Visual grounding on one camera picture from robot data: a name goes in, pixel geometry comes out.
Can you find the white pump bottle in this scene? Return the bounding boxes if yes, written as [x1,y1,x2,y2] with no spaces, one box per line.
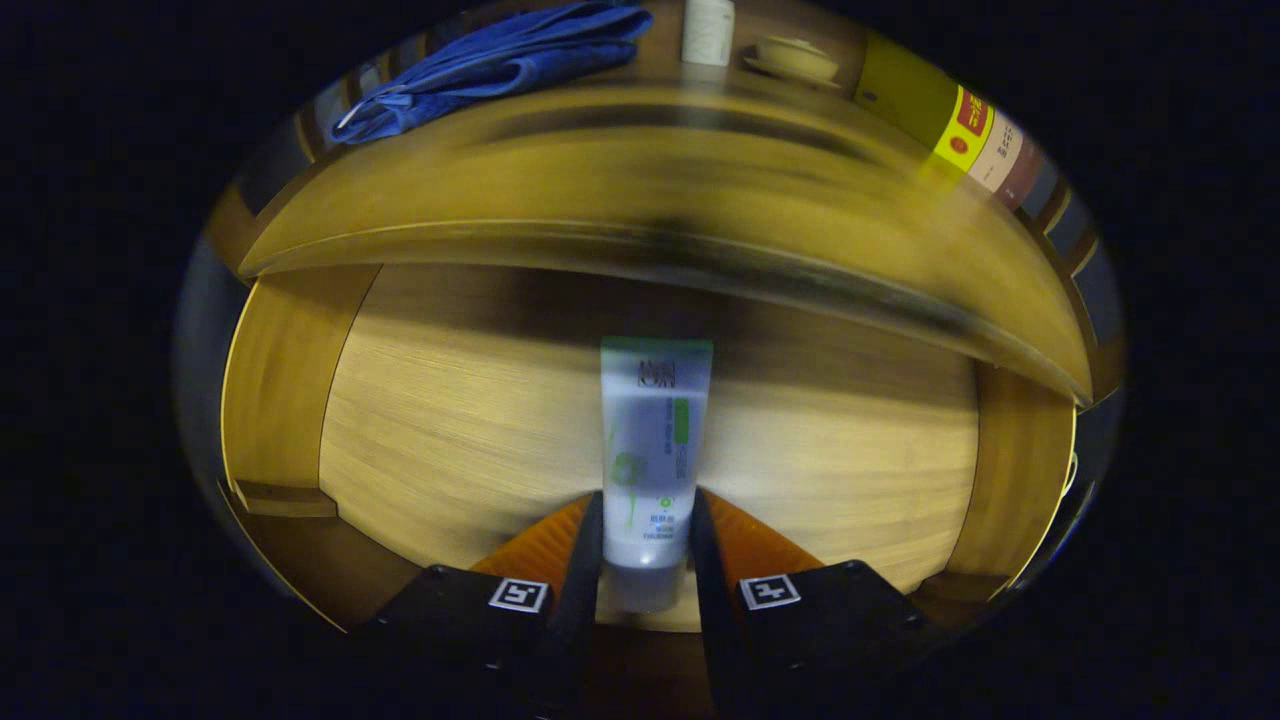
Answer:
[682,0,736,68]

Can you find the beige saucer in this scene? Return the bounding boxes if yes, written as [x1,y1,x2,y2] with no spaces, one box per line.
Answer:
[742,45,841,89]

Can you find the white green tube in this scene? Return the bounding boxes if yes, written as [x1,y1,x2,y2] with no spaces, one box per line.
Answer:
[598,337,715,613]

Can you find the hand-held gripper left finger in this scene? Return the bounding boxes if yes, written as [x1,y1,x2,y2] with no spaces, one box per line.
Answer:
[350,490,607,720]

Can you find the blue folded towel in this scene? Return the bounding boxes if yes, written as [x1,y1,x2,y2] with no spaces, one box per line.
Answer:
[330,0,656,146]

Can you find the brown book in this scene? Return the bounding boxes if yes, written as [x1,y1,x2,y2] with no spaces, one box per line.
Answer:
[995,135,1047,211]

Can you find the wooden countertop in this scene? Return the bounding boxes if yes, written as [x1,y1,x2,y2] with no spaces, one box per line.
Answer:
[238,80,1096,406]

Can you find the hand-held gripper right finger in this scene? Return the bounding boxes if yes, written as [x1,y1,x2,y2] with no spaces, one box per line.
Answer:
[688,487,951,720]

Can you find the wooden cabinet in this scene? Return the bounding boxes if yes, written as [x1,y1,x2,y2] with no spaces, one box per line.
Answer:
[175,0,1126,641]

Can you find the yellow book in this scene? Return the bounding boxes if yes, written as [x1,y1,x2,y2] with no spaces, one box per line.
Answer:
[853,32,996,174]

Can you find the orange book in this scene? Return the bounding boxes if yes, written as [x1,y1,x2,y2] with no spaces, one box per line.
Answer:
[965,108,1026,194]

